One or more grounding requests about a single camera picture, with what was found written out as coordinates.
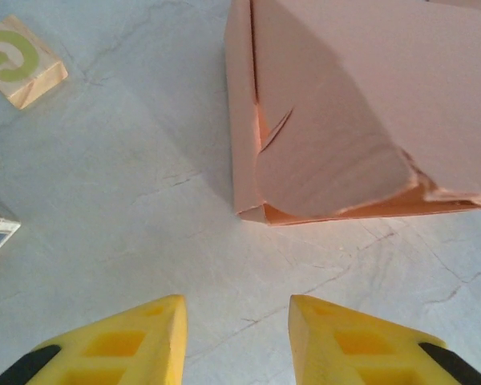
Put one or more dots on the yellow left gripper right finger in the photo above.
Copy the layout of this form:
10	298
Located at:
344	353

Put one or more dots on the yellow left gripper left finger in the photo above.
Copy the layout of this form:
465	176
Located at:
144	349

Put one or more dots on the pink cardboard paper box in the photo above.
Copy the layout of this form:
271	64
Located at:
364	100

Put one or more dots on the wooden letter block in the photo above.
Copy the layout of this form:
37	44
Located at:
20	60

